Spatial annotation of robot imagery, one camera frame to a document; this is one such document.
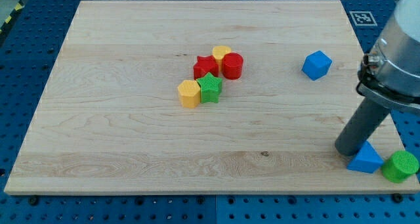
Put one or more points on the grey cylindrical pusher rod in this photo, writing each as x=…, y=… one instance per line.
x=365, y=120

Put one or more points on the white fiducial marker tag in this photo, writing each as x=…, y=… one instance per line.
x=363, y=18

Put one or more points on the yellow heart block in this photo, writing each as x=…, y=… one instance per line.
x=219, y=52

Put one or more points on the green cylinder block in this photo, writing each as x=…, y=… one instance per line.
x=400, y=166

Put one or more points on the green star block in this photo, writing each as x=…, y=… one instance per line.
x=211, y=87

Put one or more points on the blue cube block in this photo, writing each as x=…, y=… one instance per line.
x=316, y=65

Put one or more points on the red cylinder block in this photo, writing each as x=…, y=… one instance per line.
x=232, y=65

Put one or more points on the red star block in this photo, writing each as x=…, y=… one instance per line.
x=204, y=65

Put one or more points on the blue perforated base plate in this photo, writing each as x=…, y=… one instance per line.
x=31, y=33

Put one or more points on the yellow hexagon block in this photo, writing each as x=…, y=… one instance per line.
x=189, y=93

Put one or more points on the light wooden board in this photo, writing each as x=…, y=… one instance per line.
x=109, y=121

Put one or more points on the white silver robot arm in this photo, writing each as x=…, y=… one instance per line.
x=388, y=77

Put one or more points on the blue triangular prism block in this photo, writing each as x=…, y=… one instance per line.
x=367, y=160

